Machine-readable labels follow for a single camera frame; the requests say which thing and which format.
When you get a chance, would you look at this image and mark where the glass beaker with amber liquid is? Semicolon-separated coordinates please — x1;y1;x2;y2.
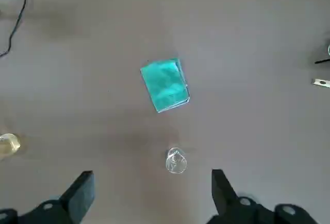
0;133;21;161

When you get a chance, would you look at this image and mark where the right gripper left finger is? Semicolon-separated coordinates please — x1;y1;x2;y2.
0;170;95;224

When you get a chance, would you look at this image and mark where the wooden test tube clamp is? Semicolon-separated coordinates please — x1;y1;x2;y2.
312;78;330;89

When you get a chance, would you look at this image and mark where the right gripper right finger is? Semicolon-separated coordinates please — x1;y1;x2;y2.
203;168;318;224

